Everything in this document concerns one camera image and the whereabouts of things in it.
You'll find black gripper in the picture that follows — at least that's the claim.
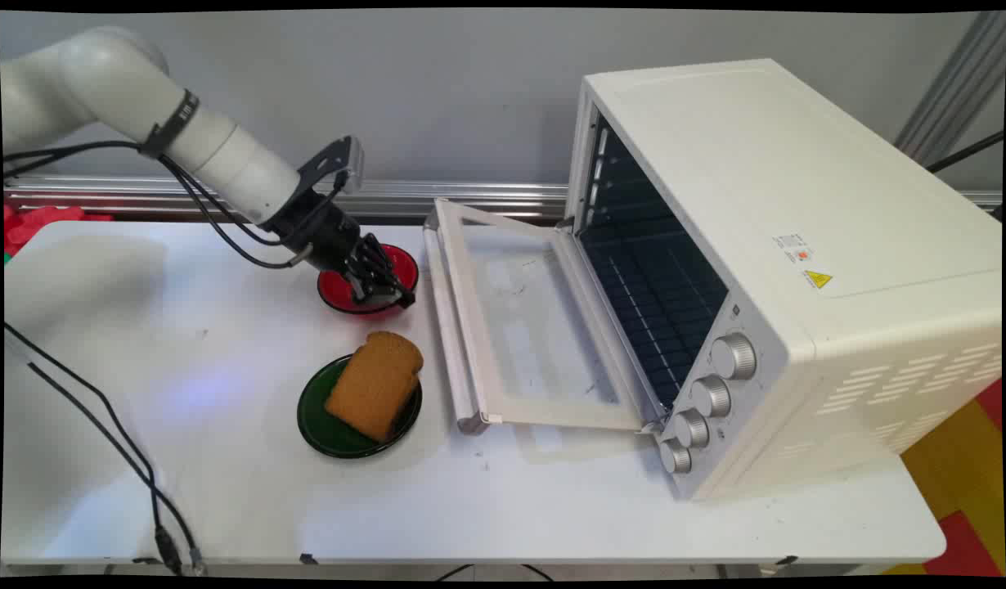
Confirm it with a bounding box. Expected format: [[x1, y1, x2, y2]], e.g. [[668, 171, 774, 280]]
[[261, 187, 415, 308]]

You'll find red plate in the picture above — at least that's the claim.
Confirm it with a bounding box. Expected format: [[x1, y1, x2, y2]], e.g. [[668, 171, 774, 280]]
[[317, 243, 420, 316]]

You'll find brown bread slice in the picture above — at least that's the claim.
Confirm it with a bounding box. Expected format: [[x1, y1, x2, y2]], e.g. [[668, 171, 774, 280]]
[[324, 330, 424, 443]]

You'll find glass oven door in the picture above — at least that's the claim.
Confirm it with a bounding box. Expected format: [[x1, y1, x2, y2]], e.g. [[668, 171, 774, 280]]
[[423, 198, 667, 435]]

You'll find dark green plate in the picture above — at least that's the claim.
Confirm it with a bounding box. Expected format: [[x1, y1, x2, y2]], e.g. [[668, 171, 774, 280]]
[[297, 353, 424, 459]]

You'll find red object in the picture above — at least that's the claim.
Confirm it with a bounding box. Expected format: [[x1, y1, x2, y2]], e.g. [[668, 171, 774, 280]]
[[4, 205, 113, 258]]

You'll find silver oven knob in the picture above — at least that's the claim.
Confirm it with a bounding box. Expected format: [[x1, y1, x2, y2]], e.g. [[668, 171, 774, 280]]
[[659, 438, 693, 475], [710, 333, 757, 381], [671, 408, 710, 449], [689, 375, 732, 418]]

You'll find white toaster oven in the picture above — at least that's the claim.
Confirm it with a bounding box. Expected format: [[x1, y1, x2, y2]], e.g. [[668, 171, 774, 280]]
[[564, 58, 1003, 501]]

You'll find aluminium wall rail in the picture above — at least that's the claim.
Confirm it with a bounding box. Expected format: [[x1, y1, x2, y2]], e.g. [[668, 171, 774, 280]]
[[4, 175, 1003, 220]]

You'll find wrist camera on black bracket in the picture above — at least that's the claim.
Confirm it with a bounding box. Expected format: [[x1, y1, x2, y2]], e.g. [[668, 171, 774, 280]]
[[297, 136, 366, 197]]

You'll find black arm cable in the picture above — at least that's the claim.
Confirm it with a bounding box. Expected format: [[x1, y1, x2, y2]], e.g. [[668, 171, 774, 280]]
[[2, 140, 344, 270]]

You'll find black table cable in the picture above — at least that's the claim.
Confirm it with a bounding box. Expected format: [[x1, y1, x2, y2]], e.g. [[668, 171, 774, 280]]
[[4, 323, 203, 573], [27, 362, 183, 575]]

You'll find black cable by post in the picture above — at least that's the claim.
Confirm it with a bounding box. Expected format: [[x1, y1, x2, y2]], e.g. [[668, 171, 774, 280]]
[[927, 131, 1004, 174]]

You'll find aluminium frame post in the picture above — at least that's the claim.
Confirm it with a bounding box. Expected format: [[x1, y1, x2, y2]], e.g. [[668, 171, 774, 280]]
[[894, 11, 1006, 169]]

